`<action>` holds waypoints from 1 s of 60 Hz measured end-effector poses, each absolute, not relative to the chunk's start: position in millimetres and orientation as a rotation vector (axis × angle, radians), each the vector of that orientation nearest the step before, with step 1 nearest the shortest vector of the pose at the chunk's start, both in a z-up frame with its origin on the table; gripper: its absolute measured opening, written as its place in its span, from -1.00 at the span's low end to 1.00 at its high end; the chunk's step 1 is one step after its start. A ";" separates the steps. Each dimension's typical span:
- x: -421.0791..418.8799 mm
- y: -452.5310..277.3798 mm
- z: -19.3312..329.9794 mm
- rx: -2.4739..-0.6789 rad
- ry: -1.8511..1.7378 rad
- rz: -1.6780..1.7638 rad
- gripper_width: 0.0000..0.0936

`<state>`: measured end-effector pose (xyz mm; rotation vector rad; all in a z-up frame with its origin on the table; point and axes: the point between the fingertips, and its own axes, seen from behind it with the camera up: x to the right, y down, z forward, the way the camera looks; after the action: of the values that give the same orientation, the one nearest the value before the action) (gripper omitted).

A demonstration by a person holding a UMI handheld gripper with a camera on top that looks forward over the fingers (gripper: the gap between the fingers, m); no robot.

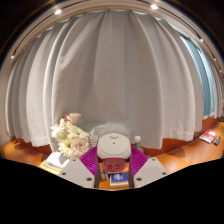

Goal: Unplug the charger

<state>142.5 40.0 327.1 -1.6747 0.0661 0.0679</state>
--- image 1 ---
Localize red booklet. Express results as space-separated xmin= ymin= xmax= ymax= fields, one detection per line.
xmin=199 ymin=129 xmax=218 ymax=145

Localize yellow book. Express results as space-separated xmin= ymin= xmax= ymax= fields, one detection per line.
xmin=40 ymin=161 xmax=62 ymax=175

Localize ceiling lights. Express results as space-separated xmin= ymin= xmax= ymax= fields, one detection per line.
xmin=9 ymin=2 xmax=205 ymax=61

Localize small dark grey object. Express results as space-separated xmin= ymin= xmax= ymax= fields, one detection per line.
xmin=213 ymin=134 xmax=222 ymax=147

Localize white curtain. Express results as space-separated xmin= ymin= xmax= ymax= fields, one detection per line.
xmin=4 ymin=8 xmax=214 ymax=152

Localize white flower bouquet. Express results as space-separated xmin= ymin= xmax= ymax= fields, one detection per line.
xmin=50 ymin=112 xmax=91 ymax=160

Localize red and white charger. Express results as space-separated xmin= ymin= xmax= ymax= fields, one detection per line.
xmin=96 ymin=132 xmax=132 ymax=174

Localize window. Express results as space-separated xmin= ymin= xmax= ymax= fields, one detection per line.
xmin=181 ymin=34 xmax=216 ymax=118

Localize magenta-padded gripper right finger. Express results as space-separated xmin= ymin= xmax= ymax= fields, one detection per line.
xmin=127 ymin=145 xmax=169 ymax=190

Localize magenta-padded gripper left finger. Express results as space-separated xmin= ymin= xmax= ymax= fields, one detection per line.
xmin=57 ymin=146 xmax=102 ymax=190

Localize clear bottle with green cap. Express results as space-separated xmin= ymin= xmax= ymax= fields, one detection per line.
xmin=133 ymin=135 xmax=143 ymax=151

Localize blue flat book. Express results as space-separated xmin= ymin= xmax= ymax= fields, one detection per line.
xmin=109 ymin=172 xmax=130 ymax=187

